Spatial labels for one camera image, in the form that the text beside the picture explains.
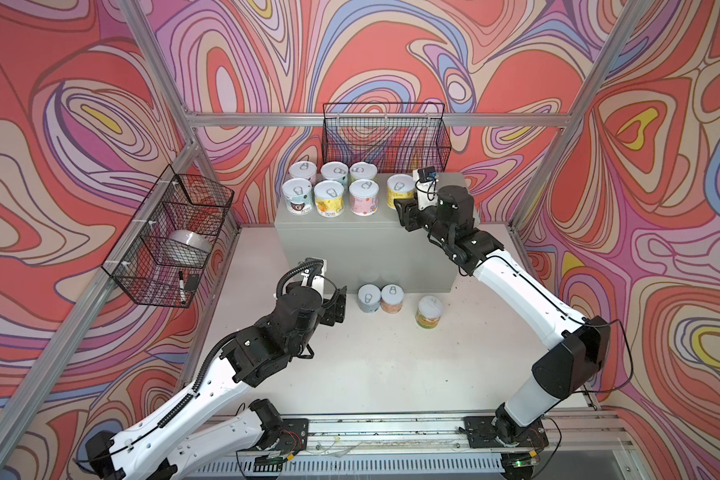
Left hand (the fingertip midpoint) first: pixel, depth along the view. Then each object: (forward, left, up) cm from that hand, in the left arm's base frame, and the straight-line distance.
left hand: (333, 284), depth 68 cm
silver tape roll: (+11, +36, +3) cm, 38 cm away
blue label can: (+10, -9, -24) cm, 27 cm away
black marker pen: (+2, +37, -3) cm, 38 cm away
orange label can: (+10, -16, -24) cm, 30 cm away
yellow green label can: (+5, -27, -22) cm, 35 cm away
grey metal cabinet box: (+19, -13, -10) cm, 25 cm away
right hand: (+21, -18, +6) cm, 28 cm away
